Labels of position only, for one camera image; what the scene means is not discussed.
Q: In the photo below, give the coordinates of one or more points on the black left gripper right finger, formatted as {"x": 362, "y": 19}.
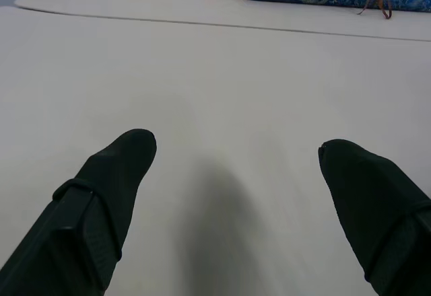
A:
{"x": 380, "y": 208}

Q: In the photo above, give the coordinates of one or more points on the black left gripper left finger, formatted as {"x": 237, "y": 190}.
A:
{"x": 84, "y": 215}

